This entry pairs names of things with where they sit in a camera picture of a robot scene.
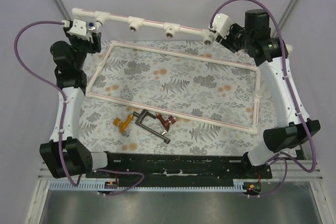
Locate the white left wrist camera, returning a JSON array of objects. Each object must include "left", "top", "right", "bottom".
[{"left": 62, "top": 19, "right": 90, "bottom": 40}]

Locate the dark grey metal faucet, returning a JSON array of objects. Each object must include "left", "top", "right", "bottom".
[{"left": 132, "top": 109, "right": 171, "bottom": 144}]

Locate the brown water faucet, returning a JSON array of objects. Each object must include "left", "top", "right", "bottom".
[{"left": 156, "top": 114, "right": 176, "bottom": 135}]

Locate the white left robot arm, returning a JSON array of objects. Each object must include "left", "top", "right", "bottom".
[{"left": 39, "top": 23, "right": 108, "bottom": 178}]

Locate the orange water faucet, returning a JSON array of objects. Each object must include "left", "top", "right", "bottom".
[{"left": 113, "top": 114, "right": 133, "bottom": 137}]

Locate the white water faucet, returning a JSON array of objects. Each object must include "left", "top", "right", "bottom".
[{"left": 88, "top": 22, "right": 102, "bottom": 33}]

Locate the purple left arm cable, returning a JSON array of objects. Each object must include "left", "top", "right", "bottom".
[{"left": 13, "top": 20, "right": 145, "bottom": 197}]

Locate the white slotted cable duct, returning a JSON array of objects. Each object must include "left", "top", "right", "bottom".
[{"left": 49, "top": 180, "right": 247, "bottom": 193}]

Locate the white pipe frame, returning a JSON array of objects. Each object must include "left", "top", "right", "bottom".
[{"left": 71, "top": 7, "right": 294, "bottom": 134}]

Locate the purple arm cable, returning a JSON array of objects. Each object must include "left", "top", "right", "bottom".
[
  {"left": 13, "top": 20, "right": 145, "bottom": 197},
  {"left": 209, "top": 0, "right": 316, "bottom": 199}
]

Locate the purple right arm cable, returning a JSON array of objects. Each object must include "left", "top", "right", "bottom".
[{"left": 209, "top": 0, "right": 316, "bottom": 199}]

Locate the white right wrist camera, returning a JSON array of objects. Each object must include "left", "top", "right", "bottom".
[{"left": 208, "top": 13, "right": 234, "bottom": 39}]

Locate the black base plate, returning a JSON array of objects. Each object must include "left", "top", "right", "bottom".
[{"left": 86, "top": 153, "right": 272, "bottom": 187}]

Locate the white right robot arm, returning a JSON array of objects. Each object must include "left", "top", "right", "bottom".
[{"left": 212, "top": 9, "right": 321, "bottom": 166}]

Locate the floral pattern mat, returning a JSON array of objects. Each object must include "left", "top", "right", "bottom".
[{"left": 79, "top": 47, "right": 263, "bottom": 156}]

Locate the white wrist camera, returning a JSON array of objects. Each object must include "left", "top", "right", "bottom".
[
  {"left": 62, "top": 19, "right": 90, "bottom": 40},
  {"left": 208, "top": 13, "right": 234, "bottom": 39}
]

